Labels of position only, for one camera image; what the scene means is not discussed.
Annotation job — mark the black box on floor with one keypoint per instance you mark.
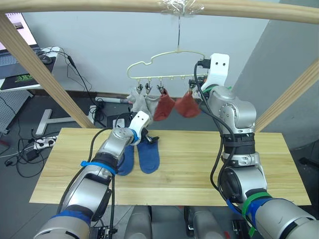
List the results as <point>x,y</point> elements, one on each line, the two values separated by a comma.
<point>117,122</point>

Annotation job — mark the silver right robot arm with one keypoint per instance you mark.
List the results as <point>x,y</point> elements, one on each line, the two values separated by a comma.
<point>231,109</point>

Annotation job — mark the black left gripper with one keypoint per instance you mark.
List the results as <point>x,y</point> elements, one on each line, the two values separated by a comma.
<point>145,134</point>

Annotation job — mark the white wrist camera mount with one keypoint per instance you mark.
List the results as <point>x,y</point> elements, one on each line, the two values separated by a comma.
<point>139,122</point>
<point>219,67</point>

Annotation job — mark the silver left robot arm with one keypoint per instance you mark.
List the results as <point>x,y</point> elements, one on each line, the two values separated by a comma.
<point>82,189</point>

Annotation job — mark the white desk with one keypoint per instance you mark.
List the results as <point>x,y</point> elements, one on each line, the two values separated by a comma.
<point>56,62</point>

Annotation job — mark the red sock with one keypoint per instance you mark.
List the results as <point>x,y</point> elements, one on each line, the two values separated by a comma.
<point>187,105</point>
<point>163,107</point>

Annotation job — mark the white power strip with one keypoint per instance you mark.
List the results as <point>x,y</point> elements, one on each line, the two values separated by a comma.
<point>45,142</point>

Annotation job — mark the open laptop computer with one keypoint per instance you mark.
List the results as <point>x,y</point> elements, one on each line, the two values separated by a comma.
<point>15,32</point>

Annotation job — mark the grey perforated board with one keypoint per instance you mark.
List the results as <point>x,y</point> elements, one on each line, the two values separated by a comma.
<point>12,109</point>

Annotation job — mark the clear tape wrap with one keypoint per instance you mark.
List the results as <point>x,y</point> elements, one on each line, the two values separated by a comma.
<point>179,6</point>

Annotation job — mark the black power adapter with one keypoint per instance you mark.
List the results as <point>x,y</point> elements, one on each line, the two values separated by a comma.
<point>32,155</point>

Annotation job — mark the light grey sock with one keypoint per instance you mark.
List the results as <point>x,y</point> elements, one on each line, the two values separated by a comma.
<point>152,105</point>
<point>138,100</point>

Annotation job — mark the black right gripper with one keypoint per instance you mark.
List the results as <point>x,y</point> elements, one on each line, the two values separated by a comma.
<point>202,80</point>

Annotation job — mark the slanted light wooden frame post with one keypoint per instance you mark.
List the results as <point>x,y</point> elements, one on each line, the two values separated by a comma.
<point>286,99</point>
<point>37,69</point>

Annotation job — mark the black green mouse pad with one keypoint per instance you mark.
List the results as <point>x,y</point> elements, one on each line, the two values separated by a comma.
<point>17,79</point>

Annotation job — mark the black computer mouse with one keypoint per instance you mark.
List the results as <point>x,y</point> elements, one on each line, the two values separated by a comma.
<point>46,59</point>

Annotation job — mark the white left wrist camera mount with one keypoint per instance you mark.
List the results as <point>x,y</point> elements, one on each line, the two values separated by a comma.
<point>139,122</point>

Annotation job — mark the blue sock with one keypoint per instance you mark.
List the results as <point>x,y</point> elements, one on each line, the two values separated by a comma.
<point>127,161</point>
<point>148,156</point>

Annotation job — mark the light wooden frame crossbeam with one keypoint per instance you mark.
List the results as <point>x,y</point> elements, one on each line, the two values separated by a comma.
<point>99,7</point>

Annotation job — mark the chrome metal hanger clip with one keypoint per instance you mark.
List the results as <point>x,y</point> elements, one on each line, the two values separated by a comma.
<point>148,87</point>
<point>161,89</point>
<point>191,83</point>
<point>138,87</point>

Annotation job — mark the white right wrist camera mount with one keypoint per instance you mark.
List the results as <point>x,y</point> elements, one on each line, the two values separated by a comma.
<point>219,67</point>

